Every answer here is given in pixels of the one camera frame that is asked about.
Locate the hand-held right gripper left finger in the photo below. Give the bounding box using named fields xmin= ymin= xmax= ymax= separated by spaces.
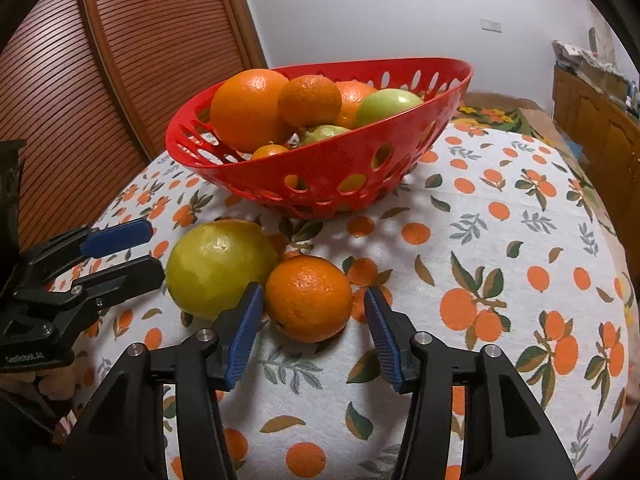
xmin=62 ymin=281 xmax=265 ymax=480

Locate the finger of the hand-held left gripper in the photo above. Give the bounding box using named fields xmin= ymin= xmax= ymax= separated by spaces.
xmin=15 ymin=255 xmax=166 ymax=322
xmin=27 ymin=218 xmax=154 ymax=274

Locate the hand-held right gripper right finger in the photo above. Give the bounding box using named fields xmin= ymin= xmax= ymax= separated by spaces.
xmin=363 ymin=286 xmax=578 ymax=480

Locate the large yellow-green round fruit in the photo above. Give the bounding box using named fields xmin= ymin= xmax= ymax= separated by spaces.
xmin=166 ymin=219 xmax=280 ymax=322

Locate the round orange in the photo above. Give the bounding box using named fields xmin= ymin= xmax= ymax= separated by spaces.
xmin=264 ymin=255 xmax=355 ymax=344

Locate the red perforated plastic basket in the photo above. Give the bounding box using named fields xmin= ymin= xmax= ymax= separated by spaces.
xmin=165 ymin=57 xmax=475 ymax=221

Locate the small mandarin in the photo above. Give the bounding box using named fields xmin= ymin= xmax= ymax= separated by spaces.
xmin=250 ymin=144 xmax=291 ymax=161

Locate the large orange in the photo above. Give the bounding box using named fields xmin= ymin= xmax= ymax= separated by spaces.
xmin=210 ymin=68 xmax=291 ymax=154

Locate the green pear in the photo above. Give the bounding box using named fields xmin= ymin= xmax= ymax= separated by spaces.
xmin=299 ymin=125 xmax=351 ymax=147

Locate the green apple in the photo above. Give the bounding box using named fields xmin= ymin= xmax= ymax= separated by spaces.
xmin=356 ymin=88 xmax=426 ymax=129

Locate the bumpy mandarin orange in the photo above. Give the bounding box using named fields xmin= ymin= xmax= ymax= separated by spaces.
xmin=278 ymin=75 xmax=343 ymax=129

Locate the person's left hand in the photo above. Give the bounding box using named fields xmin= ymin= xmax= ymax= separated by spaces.
xmin=30 ymin=355 xmax=89 ymax=404

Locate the orange print tablecloth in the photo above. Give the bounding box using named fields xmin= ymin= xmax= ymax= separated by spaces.
xmin=45 ymin=120 xmax=637 ymax=480

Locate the wooden louvred wardrobe door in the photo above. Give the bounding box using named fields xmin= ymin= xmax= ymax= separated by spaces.
xmin=0 ymin=0 xmax=269 ymax=262

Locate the medium orange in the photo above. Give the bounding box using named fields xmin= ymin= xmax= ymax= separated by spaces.
xmin=332 ymin=81 xmax=379 ymax=130

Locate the floral blanket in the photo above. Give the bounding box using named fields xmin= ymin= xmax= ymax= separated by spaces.
xmin=452 ymin=101 xmax=547 ymax=137

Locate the wooden sideboard cabinet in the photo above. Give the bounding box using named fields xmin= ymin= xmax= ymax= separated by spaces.
xmin=551 ymin=67 xmax=640 ymax=202

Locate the pile of cardboard boxes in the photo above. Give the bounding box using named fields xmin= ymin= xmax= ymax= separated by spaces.
xmin=551 ymin=39 xmax=632 ymax=99

